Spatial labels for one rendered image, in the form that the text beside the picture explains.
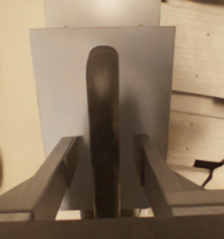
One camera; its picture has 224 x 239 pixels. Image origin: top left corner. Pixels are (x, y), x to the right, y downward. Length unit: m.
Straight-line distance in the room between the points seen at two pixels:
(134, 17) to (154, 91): 0.10
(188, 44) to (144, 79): 0.21
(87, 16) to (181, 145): 0.31
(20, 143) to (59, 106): 0.40
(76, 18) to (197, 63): 0.24
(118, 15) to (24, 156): 0.48
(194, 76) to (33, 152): 0.47
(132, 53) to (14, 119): 0.44
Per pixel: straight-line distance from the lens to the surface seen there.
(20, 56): 0.52
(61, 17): 0.24
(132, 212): 0.29
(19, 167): 0.61
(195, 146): 0.42
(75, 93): 0.18
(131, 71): 0.17
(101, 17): 0.23
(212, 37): 0.40
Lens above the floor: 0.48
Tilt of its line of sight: 75 degrees down
